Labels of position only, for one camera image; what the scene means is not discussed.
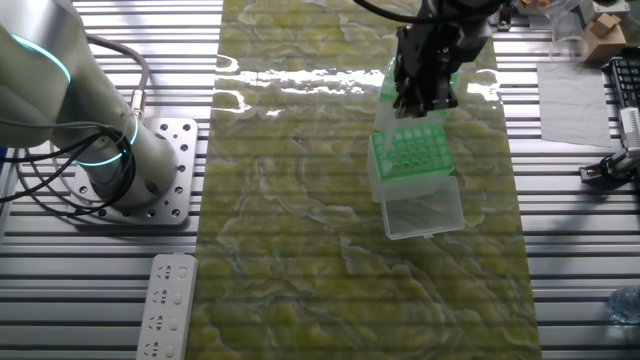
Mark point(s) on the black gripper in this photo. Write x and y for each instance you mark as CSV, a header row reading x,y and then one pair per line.
x,y
430,60

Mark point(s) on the clear tip box green rack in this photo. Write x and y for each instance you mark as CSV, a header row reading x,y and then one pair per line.
x,y
384,115
422,210

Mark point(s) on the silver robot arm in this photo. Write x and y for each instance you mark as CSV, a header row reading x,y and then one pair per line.
x,y
50,100

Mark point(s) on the white paper sheet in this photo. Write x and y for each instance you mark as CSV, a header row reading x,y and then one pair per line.
x,y
572,105

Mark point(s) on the clear plastic cup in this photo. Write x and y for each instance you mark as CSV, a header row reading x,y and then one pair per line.
x,y
567,30

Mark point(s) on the green marble pattern mat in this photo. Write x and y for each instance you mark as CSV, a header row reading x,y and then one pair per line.
x,y
300,225

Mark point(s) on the small brown cardboard box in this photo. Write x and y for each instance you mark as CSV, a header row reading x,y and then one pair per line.
x,y
605,40

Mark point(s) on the black keyboard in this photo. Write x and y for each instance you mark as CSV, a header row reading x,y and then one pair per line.
x,y
627,80

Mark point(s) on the grey control box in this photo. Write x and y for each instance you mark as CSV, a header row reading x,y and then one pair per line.
x,y
610,6

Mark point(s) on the clear water bottle blue cap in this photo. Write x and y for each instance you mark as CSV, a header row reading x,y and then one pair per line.
x,y
626,305

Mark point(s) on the white power strip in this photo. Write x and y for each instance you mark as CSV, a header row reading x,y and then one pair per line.
x,y
167,310

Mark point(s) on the silver camera on black clamp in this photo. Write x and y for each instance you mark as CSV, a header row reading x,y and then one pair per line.
x,y
607,170

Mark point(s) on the silver depth camera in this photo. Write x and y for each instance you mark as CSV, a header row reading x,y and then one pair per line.
x,y
631,125

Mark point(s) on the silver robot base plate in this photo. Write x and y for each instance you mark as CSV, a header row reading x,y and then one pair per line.
x,y
190,157

